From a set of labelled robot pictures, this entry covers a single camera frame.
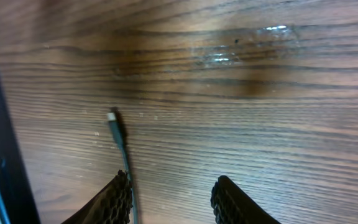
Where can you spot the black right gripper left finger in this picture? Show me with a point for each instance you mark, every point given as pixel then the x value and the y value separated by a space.
pixel 111 205

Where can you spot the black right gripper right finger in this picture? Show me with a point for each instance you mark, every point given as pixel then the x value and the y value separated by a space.
pixel 231 205

